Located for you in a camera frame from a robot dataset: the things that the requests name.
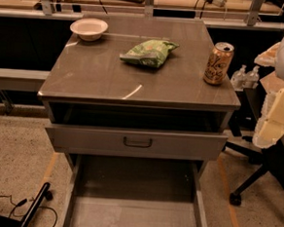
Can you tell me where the clear sanitizer bottle right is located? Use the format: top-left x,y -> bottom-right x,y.
244,65 -> 260,88

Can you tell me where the black stand leg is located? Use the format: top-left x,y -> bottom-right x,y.
0,178 -> 54,227

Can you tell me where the black floor cable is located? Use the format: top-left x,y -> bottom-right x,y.
0,128 -> 64,227

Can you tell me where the black office chair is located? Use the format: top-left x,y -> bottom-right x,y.
224,88 -> 284,207

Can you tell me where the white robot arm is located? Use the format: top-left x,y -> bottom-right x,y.
252,37 -> 284,149

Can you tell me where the clear sanitizer bottle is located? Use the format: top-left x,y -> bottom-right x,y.
231,65 -> 247,90
244,65 -> 260,88

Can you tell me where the grey open middle drawer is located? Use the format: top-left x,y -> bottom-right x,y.
61,155 -> 208,227

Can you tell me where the grey metal drawer cabinet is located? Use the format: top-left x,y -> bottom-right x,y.
28,8 -> 248,227

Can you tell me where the clear sanitizer bottle left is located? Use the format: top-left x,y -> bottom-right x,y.
231,65 -> 247,90

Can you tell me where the black drawer handle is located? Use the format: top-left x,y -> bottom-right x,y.
123,136 -> 153,148

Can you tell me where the gold soda can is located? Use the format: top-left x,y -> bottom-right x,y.
203,42 -> 234,86

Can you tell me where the grey top drawer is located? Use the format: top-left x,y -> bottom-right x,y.
46,124 -> 227,161

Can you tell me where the green jalapeno chip bag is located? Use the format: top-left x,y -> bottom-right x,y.
120,40 -> 179,68

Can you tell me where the white paper bowl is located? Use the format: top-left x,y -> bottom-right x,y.
70,18 -> 108,42

